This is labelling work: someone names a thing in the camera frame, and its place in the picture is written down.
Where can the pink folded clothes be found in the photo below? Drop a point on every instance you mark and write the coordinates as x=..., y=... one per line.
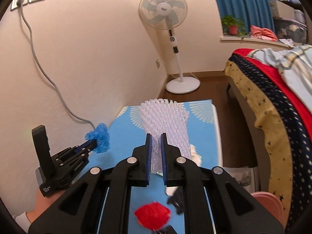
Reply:
x=263, y=33

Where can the white printed bag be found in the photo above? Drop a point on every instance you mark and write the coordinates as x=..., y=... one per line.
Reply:
x=241, y=178

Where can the blue curtain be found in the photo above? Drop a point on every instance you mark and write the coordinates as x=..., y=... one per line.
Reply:
x=243, y=0

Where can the dark packet with pink print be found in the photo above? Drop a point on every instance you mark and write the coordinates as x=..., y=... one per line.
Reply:
x=165, y=231

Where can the bed with star blanket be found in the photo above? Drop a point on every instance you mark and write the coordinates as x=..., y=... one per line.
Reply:
x=275, y=126

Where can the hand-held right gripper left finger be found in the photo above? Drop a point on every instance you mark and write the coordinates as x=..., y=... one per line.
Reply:
x=148, y=158

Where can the beige cardboard box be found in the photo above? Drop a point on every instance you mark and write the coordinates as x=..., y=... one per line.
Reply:
x=282, y=8

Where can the pink plastic basin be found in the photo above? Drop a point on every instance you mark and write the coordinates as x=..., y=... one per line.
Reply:
x=268, y=202

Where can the low wall socket with plug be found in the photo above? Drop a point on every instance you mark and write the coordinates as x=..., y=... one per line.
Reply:
x=158, y=63

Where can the white crumpled paper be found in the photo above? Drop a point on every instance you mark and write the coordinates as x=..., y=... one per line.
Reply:
x=196, y=156

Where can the potted green plant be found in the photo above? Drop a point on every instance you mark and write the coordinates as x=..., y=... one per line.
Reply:
x=232, y=29

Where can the white windowsill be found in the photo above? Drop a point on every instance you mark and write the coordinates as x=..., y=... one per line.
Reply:
x=234, y=38

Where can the light plaid quilt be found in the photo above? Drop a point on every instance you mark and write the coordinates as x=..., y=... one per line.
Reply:
x=297, y=63

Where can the blue patterned tablecloth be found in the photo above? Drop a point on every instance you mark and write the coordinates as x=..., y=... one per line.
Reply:
x=121, y=136

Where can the large clear storage bin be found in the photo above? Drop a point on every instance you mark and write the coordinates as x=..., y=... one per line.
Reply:
x=290, y=28

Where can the white folding table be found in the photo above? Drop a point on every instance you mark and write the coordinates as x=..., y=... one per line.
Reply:
x=219, y=146

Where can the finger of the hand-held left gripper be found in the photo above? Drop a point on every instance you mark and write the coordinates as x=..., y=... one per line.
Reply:
x=82, y=146
x=80, y=158

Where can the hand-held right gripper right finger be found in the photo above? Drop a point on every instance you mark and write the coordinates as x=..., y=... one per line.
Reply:
x=164, y=160

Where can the small clear lidded box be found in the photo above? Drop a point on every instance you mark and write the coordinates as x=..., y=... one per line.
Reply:
x=299, y=16

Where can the blue plastic cover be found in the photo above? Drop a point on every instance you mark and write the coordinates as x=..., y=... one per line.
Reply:
x=101, y=136

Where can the person's left forearm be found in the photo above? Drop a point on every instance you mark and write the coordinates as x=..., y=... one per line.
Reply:
x=43, y=207

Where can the pale purple foam net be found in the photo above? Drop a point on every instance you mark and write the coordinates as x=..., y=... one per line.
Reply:
x=165, y=117

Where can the grey bed frame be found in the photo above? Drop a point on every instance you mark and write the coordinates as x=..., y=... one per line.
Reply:
x=243, y=102

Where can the red blanket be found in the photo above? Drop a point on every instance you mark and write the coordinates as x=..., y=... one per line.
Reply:
x=299, y=102

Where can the white standing fan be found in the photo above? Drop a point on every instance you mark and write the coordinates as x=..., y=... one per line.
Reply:
x=162, y=7

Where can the black foil packet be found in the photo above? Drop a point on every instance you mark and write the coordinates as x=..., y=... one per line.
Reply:
x=176, y=199

